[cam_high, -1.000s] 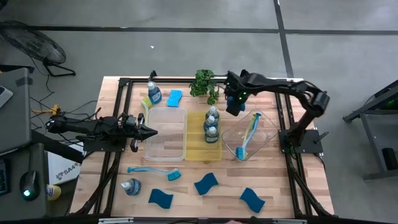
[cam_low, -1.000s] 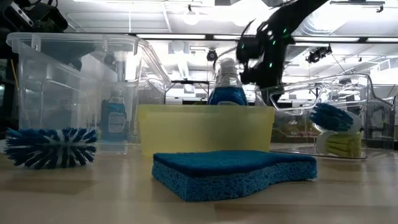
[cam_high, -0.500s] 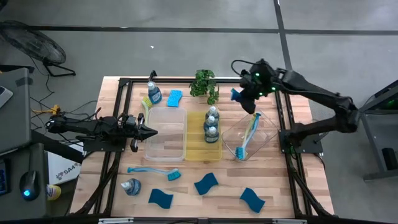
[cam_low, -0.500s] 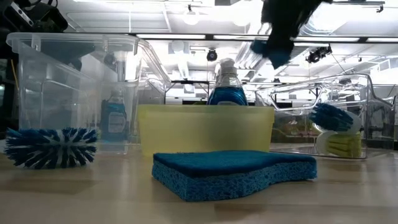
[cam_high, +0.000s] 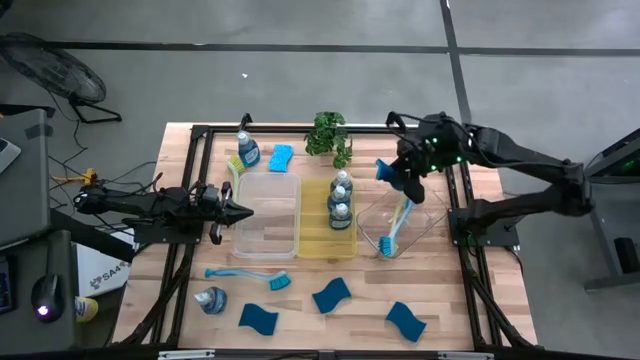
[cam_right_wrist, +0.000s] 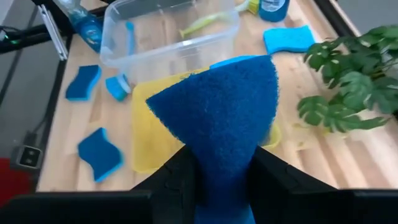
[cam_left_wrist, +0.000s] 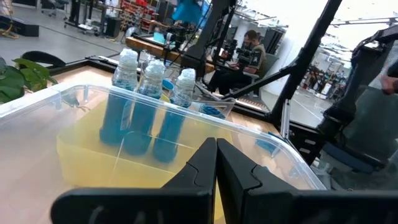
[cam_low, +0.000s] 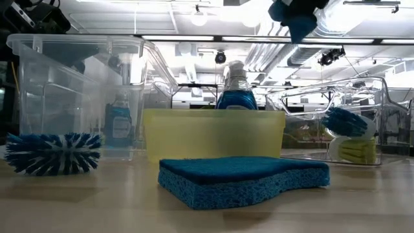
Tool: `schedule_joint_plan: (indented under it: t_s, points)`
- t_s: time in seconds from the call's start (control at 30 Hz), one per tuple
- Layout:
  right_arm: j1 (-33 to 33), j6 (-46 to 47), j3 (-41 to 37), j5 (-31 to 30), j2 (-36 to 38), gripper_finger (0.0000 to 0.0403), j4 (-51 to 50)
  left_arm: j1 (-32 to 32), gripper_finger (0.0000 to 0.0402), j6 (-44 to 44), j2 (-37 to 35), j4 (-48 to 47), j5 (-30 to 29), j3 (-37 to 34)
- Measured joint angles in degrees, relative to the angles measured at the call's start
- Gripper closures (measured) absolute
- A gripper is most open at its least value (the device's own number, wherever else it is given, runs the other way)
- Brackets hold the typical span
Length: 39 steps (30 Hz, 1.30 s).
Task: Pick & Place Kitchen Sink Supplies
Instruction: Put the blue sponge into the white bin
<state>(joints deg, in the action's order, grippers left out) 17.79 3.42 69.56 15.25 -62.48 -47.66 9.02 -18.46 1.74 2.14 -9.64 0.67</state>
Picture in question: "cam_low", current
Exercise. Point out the blue dish soap bottle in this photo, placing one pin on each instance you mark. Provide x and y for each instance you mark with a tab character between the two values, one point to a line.
118	126
236	98

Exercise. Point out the silver ventilation duct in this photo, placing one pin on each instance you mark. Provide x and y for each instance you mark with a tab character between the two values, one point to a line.
304	56

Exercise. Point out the black round camera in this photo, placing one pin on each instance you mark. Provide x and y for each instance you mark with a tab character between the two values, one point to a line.
220	57

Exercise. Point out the round white ceiling lamp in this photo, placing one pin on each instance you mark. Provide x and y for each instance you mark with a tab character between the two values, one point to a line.
199	18

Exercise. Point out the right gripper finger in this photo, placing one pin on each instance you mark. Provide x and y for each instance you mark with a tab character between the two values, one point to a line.
307	6

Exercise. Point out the black background table frame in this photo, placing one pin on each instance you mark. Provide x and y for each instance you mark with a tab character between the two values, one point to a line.
194	85

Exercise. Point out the yellow plastic bin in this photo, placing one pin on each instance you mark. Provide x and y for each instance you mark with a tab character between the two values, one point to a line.
213	136

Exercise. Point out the black aluminium rig frame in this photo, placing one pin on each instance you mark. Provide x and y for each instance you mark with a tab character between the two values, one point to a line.
297	40

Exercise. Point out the blue bristle dish brush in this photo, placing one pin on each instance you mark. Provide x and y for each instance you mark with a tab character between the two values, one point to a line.
51	155
343	123

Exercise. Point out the yellow-green dish brush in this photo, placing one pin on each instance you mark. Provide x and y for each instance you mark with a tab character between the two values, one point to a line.
359	151

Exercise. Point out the blue scrub sponge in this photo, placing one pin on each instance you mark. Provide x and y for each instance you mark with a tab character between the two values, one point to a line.
302	30
239	181

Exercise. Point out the large clear plastic bin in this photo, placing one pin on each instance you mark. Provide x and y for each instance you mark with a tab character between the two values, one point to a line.
58	106

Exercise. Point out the black hanging ceiling device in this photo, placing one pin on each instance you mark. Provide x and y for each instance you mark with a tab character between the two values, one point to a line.
330	57

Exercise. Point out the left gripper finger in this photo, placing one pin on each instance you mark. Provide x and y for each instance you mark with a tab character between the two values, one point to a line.
71	53

